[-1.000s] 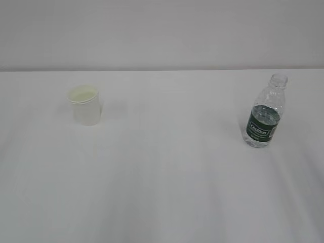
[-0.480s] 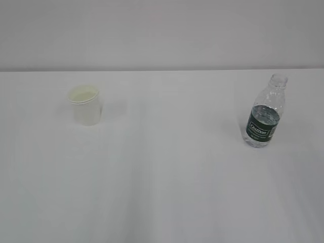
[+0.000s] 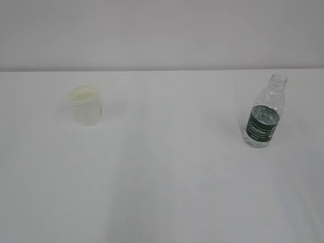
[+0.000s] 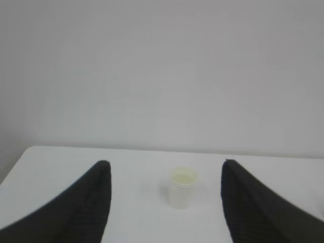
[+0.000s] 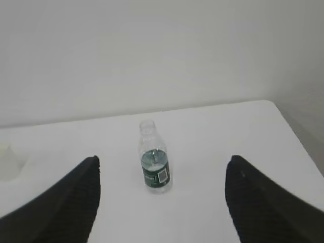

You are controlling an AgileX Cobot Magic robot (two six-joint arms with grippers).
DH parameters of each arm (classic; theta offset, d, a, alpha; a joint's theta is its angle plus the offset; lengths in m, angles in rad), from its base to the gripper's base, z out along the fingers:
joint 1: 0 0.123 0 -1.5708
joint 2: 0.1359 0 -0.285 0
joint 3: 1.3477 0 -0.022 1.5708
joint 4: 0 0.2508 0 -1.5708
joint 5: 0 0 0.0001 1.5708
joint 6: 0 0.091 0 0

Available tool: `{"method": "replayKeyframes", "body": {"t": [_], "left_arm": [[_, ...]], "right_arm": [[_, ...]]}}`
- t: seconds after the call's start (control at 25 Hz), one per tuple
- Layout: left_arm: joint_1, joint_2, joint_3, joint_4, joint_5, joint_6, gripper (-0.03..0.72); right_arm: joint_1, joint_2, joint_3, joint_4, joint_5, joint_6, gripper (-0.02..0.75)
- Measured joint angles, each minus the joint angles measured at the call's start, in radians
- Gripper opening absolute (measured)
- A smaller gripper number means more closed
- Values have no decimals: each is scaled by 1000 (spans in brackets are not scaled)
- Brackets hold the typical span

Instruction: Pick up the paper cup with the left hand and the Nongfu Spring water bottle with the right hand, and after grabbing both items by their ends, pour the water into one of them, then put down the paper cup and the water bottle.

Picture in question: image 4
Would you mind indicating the white paper cup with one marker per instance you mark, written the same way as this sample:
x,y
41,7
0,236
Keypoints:
x,y
182,182

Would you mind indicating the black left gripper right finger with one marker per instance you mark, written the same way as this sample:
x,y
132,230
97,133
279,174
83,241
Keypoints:
x,y
255,213

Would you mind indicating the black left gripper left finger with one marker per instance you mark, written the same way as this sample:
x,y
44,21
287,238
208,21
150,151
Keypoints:
x,y
79,214

